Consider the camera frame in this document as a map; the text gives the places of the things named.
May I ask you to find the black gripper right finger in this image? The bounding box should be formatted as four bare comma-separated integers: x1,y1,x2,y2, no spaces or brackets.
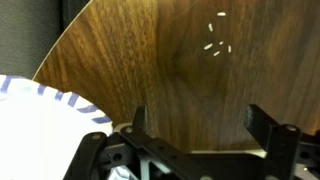
243,104,278,151

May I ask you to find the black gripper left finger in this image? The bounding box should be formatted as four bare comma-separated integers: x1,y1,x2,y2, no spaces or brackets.
132,106,147,131

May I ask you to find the white blue patterned paper plate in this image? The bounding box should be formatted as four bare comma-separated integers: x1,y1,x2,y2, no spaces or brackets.
0,74,113,180

